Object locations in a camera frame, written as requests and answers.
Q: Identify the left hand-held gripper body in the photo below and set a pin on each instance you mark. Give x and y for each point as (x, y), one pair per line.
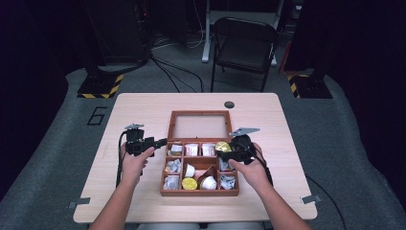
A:
(135, 142)

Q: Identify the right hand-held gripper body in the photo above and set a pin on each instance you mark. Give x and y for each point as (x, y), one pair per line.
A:
(244, 150)

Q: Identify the gold foil capsule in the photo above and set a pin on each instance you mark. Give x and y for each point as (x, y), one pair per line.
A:
(189, 184)
(222, 146)

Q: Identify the wooden box with glass lid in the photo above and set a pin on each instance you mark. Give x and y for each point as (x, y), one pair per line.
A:
(199, 192)

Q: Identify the person's right hand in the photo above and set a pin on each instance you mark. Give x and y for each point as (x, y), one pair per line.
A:
(253, 174)

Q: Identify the person's left hand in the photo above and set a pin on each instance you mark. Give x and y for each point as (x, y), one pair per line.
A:
(134, 169)

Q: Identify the silver foil sachet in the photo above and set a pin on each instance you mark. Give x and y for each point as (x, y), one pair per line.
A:
(173, 166)
(224, 166)
(171, 182)
(228, 181)
(175, 150)

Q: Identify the white sachet with red print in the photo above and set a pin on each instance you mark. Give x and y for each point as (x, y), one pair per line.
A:
(191, 149)
(208, 149)

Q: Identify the white capsule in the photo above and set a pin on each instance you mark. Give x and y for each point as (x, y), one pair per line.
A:
(209, 183)
(190, 170)

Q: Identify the dark table grommet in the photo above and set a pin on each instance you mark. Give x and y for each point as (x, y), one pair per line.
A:
(229, 104)

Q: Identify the striped black stand base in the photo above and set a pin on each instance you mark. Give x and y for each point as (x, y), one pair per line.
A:
(95, 87)
(312, 87)

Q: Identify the person's legs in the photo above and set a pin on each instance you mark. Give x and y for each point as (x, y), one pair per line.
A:
(201, 226)

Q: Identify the grey tape piece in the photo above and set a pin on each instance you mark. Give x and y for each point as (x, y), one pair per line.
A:
(79, 202)
(311, 199)

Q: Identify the black folding chair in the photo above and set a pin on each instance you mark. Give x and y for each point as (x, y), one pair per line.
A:
(244, 51)

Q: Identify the red object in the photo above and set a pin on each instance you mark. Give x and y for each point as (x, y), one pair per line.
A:
(285, 59)

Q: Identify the black computer cabinet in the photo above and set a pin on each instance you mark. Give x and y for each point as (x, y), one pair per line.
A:
(121, 32)

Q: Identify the dark curtain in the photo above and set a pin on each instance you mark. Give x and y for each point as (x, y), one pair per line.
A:
(367, 64)
(28, 80)

